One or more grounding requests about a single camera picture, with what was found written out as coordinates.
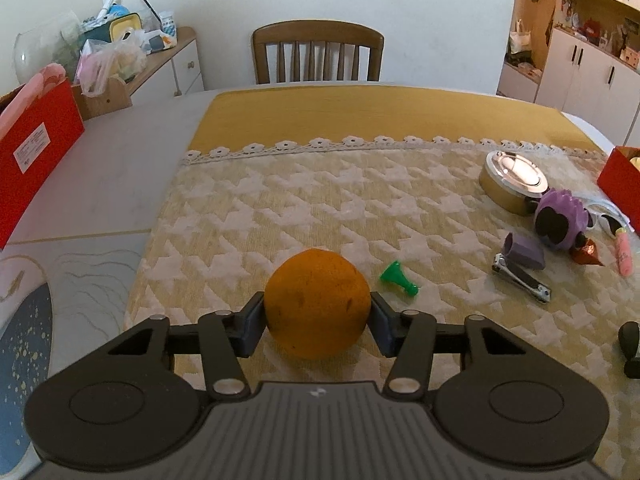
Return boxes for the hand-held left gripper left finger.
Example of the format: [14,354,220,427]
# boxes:
[107,291,266,401]

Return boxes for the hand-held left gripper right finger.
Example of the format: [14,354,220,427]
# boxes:
[370,291,526,401]

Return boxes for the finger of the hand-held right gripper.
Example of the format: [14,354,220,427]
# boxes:
[618,321,640,381]

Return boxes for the orange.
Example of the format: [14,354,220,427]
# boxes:
[264,248,373,360]

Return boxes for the purple small box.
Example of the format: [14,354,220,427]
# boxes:
[502,232,546,271]

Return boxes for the purple round toy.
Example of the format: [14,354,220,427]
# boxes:
[532,188,593,253]

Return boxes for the green plastic cone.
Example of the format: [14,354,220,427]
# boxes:
[379,260,422,298]

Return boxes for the pink highlighter pen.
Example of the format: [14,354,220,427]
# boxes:
[615,227,640,277]

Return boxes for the red foil cone candy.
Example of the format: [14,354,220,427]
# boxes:
[570,237,606,267]

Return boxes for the white sunglasses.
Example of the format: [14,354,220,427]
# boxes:
[575,195,636,238]

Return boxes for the silver nail clipper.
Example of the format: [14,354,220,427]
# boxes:
[491,253,552,305]

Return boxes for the gold round tin silver lid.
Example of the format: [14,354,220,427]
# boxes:
[478,150,549,217]

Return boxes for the white wooden sideboard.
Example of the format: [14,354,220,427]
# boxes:
[125,26,206,98]

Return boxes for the large red cardboard box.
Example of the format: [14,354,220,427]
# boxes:
[0,77,86,251]

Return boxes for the low white cabinet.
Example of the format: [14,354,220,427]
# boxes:
[497,60,544,104]

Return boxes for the clear plastic bag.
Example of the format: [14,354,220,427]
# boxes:
[75,30,148,98]

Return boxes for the brown wooden chair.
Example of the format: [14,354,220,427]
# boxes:
[251,21,386,85]

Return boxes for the white tote bag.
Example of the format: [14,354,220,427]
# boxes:
[509,20,534,56]

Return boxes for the pink cloth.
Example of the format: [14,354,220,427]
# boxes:
[0,63,66,126]

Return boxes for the teal tissue box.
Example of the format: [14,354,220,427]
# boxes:
[82,12,143,43]

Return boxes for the clear glass bowl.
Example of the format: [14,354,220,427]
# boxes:
[14,10,83,86]

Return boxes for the white wall cabinet unit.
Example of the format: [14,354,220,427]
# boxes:
[535,0,640,146]

